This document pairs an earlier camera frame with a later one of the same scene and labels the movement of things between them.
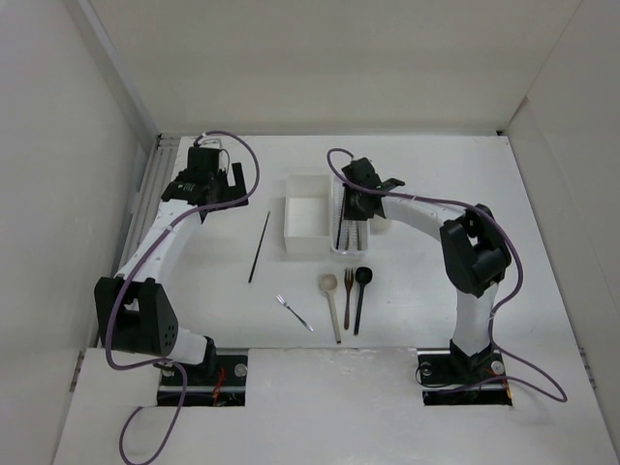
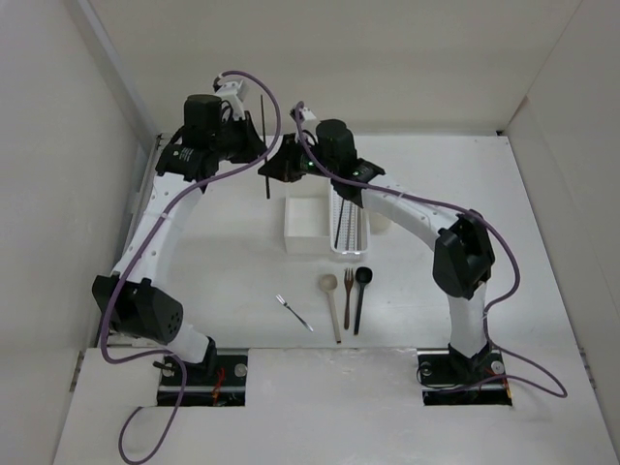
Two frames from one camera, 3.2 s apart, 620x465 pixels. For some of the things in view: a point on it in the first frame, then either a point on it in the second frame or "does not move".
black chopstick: x=259 y=247 to x=264 y=144
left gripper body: x=221 y=184 to x=234 y=142
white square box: x=307 y=214 does not move
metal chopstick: x=361 y=235 to x=349 y=226
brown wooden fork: x=348 y=280 does not move
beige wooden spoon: x=328 y=284 does not move
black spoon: x=363 y=275 does not move
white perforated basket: x=348 y=236 does not move
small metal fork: x=285 y=303 does not move
